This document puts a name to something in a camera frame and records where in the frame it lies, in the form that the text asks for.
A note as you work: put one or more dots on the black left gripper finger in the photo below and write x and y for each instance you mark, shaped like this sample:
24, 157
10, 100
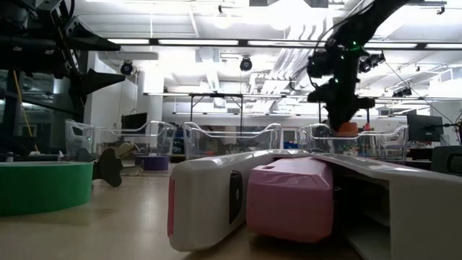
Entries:
97, 81
94, 38

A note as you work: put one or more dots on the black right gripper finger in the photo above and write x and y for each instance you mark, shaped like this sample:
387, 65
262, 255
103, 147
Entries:
350, 115
334, 117

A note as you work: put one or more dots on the orange tape roll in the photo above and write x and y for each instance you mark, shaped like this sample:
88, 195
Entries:
347, 129

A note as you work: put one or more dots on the black staple remover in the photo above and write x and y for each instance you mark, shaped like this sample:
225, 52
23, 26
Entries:
108, 169

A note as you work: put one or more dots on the blue-purple tape roll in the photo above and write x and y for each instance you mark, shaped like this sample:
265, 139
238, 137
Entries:
155, 163

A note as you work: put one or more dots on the green tape roll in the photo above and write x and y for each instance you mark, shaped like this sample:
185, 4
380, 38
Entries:
43, 187

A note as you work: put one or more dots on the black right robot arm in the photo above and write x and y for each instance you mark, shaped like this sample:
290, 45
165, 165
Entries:
364, 25

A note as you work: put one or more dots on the pink and white stapler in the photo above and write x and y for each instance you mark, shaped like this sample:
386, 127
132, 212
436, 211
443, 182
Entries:
202, 202

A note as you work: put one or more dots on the clear plastic bin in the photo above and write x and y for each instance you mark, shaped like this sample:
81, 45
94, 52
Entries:
195, 141
77, 137
390, 144

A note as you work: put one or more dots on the dark computer monitor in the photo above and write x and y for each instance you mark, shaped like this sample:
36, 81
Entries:
424, 128
134, 122

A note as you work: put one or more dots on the black office chair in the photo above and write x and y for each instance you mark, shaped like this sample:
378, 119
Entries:
447, 159

